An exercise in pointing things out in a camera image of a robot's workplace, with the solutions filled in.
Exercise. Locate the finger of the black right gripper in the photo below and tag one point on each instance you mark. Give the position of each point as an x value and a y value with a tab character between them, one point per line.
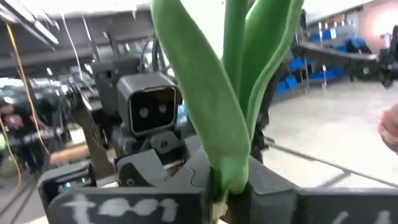
143	168

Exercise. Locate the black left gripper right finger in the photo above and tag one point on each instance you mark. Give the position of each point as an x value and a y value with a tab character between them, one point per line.
311	208

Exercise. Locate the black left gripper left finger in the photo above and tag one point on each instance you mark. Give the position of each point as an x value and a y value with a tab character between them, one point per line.
192	202

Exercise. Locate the white artificial tulip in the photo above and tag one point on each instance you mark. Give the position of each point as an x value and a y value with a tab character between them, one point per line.
211	93

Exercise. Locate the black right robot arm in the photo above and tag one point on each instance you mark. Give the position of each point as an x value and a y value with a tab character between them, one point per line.
105	81

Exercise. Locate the person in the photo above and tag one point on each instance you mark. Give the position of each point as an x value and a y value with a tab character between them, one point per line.
18	124

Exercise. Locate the person's hand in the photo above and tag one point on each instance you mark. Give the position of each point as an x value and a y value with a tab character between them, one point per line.
390	130

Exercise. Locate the shelving with blue bins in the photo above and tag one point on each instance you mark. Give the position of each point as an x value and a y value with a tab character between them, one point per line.
311	74

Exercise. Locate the blue bag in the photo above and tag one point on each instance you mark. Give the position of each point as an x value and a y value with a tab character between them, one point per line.
357	43

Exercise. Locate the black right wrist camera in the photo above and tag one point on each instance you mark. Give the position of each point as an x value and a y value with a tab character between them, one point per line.
149	109

